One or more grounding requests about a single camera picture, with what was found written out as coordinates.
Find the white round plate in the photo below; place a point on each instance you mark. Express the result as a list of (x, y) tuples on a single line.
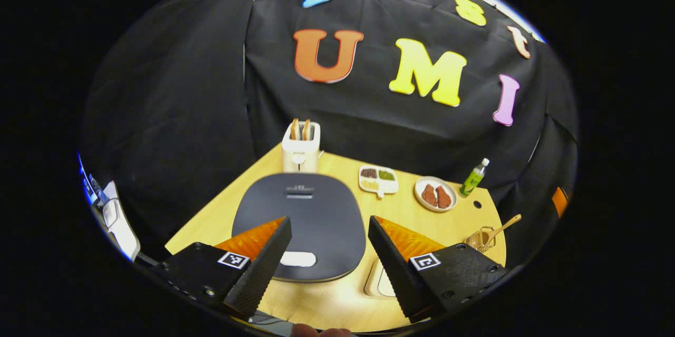
[(435, 180)]

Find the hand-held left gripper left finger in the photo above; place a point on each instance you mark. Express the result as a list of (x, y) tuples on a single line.
[(263, 266)]

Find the computer monitor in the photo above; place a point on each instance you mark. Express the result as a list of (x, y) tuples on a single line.
[(92, 184)]

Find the toast bread slice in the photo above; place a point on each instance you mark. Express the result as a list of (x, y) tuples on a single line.
[(294, 130), (306, 130)]

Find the brown meat piece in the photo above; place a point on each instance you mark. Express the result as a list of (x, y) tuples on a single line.
[(429, 195), (444, 197)]

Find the white divided bean dish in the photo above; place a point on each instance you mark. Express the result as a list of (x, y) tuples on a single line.
[(378, 181)]

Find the white side table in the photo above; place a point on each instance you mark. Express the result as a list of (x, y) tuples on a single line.
[(121, 226)]

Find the wooden spoon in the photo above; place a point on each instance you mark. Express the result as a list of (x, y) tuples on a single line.
[(501, 227)]

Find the black silver rice cooker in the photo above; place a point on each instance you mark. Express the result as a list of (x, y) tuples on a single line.
[(316, 210)]

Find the green drink bottle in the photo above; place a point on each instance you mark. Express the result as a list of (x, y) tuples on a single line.
[(473, 179)]

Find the black backdrop cloth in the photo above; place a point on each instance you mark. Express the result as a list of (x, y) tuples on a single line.
[(184, 105)]

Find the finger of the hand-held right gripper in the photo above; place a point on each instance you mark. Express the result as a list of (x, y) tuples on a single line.
[(560, 201)]

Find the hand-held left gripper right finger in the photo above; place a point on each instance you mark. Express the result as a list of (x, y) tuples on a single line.
[(393, 268)]

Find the clear box of rice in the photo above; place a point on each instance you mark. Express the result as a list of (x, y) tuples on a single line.
[(377, 284)]

